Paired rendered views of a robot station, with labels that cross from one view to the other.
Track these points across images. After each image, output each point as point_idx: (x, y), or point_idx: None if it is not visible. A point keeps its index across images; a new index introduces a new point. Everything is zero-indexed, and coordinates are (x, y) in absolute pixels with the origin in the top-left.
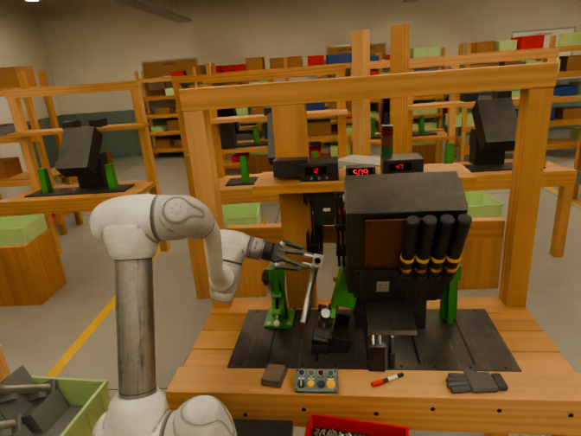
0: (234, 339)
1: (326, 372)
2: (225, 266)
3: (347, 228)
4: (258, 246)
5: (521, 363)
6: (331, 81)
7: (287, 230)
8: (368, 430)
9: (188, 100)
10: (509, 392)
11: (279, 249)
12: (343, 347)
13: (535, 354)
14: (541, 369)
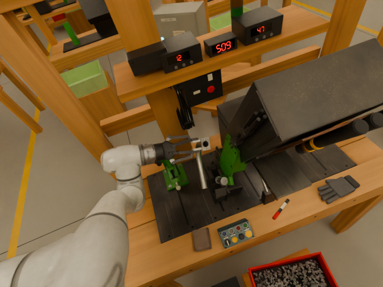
0: (150, 209)
1: (241, 226)
2: (129, 187)
3: (272, 146)
4: (151, 155)
5: (350, 156)
6: None
7: (159, 114)
8: (291, 261)
9: None
10: (360, 187)
11: (170, 147)
12: (237, 191)
13: (354, 144)
14: (364, 156)
